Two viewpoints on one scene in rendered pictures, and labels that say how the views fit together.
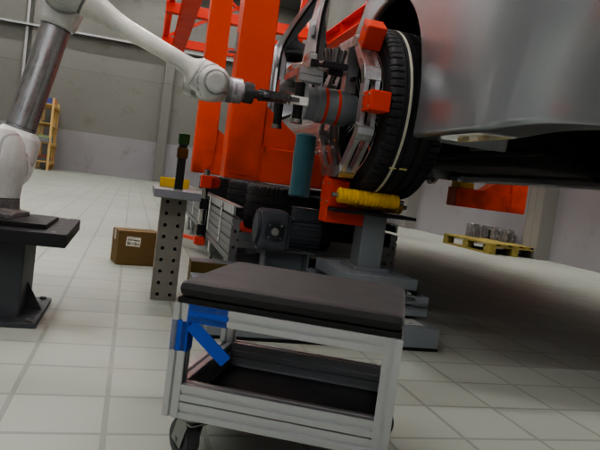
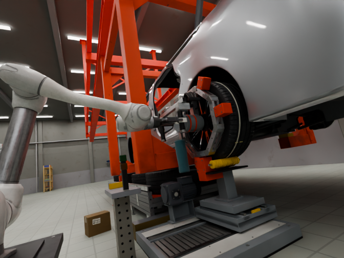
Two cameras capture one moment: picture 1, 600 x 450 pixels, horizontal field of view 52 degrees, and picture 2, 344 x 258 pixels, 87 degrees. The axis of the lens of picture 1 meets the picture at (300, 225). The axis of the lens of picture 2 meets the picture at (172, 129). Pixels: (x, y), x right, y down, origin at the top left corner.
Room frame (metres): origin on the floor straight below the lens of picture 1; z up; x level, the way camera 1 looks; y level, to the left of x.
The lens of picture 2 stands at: (1.11, 0.37, 0.56)
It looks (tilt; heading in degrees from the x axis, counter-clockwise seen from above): 11 degrees up; 348
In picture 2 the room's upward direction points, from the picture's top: 9 degrees counter-clockwise
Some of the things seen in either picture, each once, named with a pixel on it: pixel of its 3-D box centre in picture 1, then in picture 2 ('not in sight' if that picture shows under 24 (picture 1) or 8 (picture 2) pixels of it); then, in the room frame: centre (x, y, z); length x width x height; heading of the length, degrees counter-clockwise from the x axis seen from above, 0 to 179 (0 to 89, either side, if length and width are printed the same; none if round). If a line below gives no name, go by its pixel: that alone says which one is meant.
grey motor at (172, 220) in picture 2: (298, 245); (186, 197); (2.76, -0.01, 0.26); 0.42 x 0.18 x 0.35; 105
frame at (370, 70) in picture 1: (345, 109); (196, 123); (2.47, -0.12, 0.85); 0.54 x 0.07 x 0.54; 15
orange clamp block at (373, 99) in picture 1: (376, 102); (222, 110); (2.16, -0.21, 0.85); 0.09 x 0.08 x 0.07; 15
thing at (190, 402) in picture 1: (293, 368); not in sight; (1.20, -0.02, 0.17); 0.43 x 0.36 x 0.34; 80
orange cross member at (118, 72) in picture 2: not in sight; (166, 81); (5.10, -0.52, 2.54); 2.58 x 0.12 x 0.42; 105
